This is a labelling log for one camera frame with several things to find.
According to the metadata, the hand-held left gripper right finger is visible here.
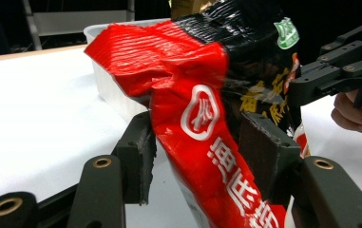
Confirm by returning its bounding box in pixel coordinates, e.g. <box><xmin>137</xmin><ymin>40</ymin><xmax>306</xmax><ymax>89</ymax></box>
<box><xmin>238</xmin><ymin>111</ymin><xmax>304</xmax><ymax>205</ymax></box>

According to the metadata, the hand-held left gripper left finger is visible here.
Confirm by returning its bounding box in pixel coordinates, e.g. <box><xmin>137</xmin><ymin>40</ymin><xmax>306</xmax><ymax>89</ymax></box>
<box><xmin>111</xmin><ymin>109</ymin><xmax>158</xmax><ymax>206</ymax></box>

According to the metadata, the clear plastic container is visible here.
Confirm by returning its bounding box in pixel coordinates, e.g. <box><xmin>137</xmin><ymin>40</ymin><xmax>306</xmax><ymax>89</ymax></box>
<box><xmin>83</xmin><ymin>18</ymin><xmax>172</xmax><ymax>124</ymax></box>

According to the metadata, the red and black packet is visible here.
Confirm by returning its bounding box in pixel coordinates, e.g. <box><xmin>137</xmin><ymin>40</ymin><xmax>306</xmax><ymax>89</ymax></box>
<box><xmin>84</xmin><ymin>0</ymin><xmax>311</xmax><ymax>228</ymax></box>

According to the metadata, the brown packet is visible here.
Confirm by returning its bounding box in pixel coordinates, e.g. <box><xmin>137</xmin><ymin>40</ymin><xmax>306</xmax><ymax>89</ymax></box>
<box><xmin>169</xmin><ymin>0</ymin><xmax>222</xmax><ymax>19</ymax></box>

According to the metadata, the metal chair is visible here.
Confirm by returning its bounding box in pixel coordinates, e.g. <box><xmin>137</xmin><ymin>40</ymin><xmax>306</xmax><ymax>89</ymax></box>
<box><xmin>21</xmin><ymin>0</ymin><xmax>136</xmax><ymax>51</ymax></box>

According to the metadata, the wooden table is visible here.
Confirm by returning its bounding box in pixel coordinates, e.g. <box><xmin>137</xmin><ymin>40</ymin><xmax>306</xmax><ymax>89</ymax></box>
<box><xmin>0</xmin><ymin>44</ymin><xmax>89</xmax><ymax>65</ymax></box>

